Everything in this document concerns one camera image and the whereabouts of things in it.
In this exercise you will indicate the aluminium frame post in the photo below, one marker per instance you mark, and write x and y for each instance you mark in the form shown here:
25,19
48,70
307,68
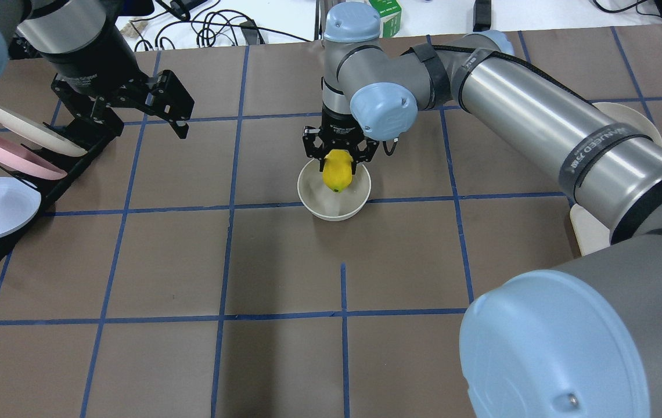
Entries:
321,11

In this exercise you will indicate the cream plate in rack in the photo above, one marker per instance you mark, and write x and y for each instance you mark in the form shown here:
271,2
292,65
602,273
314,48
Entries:
39,134

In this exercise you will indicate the pink plate in rack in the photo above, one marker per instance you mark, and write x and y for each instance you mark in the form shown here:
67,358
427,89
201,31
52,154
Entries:
21,159

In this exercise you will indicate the white ceramic bowl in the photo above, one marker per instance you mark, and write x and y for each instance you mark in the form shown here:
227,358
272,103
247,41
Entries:
327,205

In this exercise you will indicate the green white box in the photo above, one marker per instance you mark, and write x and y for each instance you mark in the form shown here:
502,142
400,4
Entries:
390,13

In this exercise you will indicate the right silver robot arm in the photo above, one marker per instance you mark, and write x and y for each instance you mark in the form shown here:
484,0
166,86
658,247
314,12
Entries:
390,284

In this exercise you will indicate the white round plate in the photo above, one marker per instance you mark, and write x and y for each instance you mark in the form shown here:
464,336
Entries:
622,113

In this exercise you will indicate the black power adapter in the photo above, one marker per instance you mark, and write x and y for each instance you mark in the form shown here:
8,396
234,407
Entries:
482,15

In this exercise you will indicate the cream rectangular tray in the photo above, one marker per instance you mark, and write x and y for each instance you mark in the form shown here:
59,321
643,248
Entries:
590,234

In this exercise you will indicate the yellow lemon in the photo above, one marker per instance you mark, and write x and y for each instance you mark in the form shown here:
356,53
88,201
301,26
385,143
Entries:
337,170

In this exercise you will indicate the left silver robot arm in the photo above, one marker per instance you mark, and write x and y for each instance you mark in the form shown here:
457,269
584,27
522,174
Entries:
67,32

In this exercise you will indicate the black plate rack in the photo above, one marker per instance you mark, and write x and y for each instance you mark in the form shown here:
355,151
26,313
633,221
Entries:
35,179

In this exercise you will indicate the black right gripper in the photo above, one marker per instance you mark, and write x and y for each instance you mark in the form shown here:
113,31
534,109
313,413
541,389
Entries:
338,130

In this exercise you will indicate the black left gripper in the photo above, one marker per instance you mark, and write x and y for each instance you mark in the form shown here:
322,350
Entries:
82,65

